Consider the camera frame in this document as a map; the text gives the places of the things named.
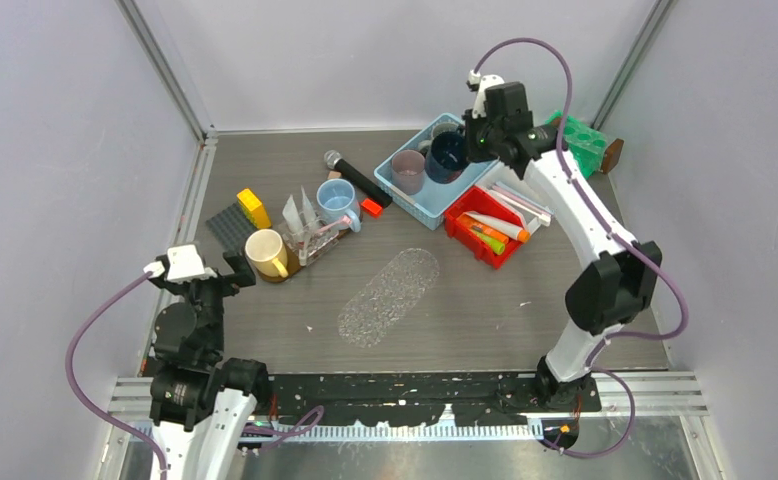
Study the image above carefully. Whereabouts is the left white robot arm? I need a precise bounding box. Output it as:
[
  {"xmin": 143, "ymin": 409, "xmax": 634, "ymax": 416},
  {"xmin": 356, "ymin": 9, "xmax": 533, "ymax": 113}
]
[{"xmin": 144, "ymin": 244, "xmax": 272, "ymax": 479}]

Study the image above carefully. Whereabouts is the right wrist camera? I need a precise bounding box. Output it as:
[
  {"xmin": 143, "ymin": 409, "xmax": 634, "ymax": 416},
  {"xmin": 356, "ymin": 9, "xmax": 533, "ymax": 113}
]
[{"xmin": 467, "ymin": 70, "xmax": 505, "ymax": 119}]

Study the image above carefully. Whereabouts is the green toothpaste tube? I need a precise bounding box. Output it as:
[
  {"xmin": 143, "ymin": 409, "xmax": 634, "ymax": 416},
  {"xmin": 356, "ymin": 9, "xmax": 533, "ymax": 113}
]
[{"xmin": 474, "ymin": 231, "xmax": 506, "ymax": 255}]

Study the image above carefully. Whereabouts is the pink cap toothpaste tube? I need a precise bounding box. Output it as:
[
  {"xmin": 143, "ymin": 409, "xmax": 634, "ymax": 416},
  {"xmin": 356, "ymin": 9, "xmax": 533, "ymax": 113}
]
[{"xmin": 282, "ymin": 195, "xmax": 305, "ymax": 243}]

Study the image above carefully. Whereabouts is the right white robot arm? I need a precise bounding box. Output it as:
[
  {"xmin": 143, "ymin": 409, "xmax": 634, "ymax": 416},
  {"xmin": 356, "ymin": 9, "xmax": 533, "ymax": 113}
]
[{"xmin": 462, "ymin": 75, "xmax": 662, "ymax": 411}]

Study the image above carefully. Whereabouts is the orange cap toothpaste tube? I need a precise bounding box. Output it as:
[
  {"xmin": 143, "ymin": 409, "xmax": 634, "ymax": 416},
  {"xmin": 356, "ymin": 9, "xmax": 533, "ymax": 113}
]
[{"xmin": 466, "ymin": 211, "xmax": 531, "ymax": 243}]

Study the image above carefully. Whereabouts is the white toothbrush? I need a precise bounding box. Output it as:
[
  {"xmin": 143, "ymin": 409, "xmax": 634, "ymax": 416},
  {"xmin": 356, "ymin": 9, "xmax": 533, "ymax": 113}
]
[{"xmin": 487, "ymin": 190, "xmax": 551, "ymax": 226}]

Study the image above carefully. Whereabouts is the green plastic bin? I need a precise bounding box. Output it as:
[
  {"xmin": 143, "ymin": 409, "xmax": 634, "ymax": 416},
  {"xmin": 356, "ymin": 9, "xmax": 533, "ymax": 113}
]
[{"xmin": 564, "ymin": 116, "xmax": 611, "ymax": 178}]

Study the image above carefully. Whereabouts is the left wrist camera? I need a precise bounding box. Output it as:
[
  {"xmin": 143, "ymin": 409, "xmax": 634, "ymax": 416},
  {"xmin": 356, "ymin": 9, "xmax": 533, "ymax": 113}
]
[{"xmin": 143, "ymin": 243, "xmax": 218, "ymax": 284}]

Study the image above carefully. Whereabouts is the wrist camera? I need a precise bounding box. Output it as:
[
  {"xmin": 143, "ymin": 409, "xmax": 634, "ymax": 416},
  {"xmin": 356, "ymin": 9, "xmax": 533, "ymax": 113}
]
[
  {"xmin": 143, "ymin": 243, "xmax": 218, "ymax": 284},
  {"xmin": 467, "ymin": 70, "xmax": 505, "ymax": 119}
]

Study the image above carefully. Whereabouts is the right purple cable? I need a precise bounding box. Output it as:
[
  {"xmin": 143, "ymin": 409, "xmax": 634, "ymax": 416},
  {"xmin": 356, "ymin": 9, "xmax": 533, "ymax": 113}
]
[{"xmin": 471, "ymin": 37, "xmax": 690, "ymax": 460}]

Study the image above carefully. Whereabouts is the black microphone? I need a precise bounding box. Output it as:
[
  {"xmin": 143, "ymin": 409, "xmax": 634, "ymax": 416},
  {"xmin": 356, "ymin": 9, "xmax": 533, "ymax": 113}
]
[{"xmin": 324, "ymin": 150, "xmax": 393, "ymax": 208}]

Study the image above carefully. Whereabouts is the pink toothbrush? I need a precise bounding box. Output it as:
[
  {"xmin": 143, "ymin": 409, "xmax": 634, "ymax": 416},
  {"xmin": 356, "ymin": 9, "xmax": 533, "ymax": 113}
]
[
  {"xmin": 490, "ymin": 187, "xmax": 552, "ymax": 220},
  {"xmin": 314, "ymin": 215, "xmax": 353, "ymax": 236}
]

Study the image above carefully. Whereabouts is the clear acrylic toothbrush holder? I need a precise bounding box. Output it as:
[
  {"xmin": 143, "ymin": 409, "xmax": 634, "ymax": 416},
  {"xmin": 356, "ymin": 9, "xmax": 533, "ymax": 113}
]
[{"xmin": 277, "ymin": 219, "xmax": 342, "ymax": 267}]

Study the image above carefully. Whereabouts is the clear textured oval tray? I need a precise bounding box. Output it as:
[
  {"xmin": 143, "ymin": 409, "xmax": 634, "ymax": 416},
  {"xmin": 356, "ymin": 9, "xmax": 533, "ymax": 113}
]
[{"xmin": 337, "ymin": 248, "xmax": 440, "ymax": 348}]

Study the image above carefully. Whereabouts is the brown wooden oval tray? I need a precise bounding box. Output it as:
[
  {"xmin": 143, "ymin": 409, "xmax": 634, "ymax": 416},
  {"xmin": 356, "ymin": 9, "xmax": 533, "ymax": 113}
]
[{"xmin": 244, "ymin": 229, "xmax": 348, "ymax": 283}]

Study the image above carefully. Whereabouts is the red orange block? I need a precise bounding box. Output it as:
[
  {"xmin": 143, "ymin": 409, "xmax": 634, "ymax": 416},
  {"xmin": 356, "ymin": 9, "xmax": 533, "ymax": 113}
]
[{"xmin": 360, "ymin": 198, "xmax": 384, "ymax": 218}]

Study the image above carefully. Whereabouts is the grey mug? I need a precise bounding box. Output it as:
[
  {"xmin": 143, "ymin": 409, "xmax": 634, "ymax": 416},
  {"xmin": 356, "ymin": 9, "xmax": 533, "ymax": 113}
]
[{"xmin": 417, "ymin": 121, "xmax": 462, "ymax": 156}]

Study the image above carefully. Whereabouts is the grey building baseplate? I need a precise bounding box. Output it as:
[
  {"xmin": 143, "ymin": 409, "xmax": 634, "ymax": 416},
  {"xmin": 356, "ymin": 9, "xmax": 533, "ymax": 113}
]
[{"xmin": 205, "ymin": 202, "xmax": 257, "ymax": 255}]

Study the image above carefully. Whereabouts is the dark blue mug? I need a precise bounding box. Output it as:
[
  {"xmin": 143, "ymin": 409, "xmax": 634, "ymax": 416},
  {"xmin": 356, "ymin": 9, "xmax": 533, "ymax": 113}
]
[{"xmin": 425, "ymin": 131, "xmax": 469, "ymax": 184}]

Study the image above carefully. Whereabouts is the mauve mug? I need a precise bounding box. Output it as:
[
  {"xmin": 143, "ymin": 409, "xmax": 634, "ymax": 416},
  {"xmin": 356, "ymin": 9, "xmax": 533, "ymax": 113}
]
[{"xmin": 390, "ymin": 149, "xmax": 425, "ymax": 195}]

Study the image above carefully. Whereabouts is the yellow building brick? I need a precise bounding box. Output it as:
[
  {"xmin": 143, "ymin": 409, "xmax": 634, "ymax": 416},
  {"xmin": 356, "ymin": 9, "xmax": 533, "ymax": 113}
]
[{"xmin": 236, "ymin": 188, "xmax": 272, "ymax": 229}]

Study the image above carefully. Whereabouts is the red plastic bin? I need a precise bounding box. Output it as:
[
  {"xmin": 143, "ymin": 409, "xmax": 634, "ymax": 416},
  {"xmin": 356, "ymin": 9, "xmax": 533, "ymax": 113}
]
[{"xmin": 445, "ymin": 187, "xmax": 529, "ymax": 269}]

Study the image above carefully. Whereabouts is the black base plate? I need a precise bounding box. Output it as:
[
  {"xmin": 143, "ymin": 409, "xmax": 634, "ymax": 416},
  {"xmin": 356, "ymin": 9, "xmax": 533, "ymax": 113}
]
[{"xmin": 255, "ymin": 372, "xmax": 602, "ymax": 427}]

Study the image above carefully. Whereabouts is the light blue mug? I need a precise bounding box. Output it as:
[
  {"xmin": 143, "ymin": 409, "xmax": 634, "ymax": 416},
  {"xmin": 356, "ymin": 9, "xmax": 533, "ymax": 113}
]
[{"xmin": 316, "ymin": 178, "xmax": 362, "ymax": 233}]

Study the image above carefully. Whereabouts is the white plastic bin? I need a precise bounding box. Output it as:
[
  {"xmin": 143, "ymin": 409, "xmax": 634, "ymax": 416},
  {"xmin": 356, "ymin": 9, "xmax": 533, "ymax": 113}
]
[{"xmin": 475, "ymin": 164, "xmax": 554, "ymax": 233}]

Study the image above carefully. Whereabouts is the yellow mug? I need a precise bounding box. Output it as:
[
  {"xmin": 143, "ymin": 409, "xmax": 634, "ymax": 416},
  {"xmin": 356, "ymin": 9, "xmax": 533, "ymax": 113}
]
[{"xmin": 245, "ymin": 229, "xmax": 289, "ymax": 279}]

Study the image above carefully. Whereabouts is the grey toothbrush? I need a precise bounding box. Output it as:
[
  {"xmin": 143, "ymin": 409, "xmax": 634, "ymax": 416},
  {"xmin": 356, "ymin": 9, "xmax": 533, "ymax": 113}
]
[{"xmin": 298, "ymin": 231, "xmax": 312, "ymax": 266}]

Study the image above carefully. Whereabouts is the teal cap toothpaste tube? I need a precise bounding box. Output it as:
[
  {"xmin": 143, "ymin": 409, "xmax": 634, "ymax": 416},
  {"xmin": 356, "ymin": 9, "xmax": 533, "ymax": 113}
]
[{"xmin": 301, "ymin": 187, "xmax": 319, "ymax": 234}]

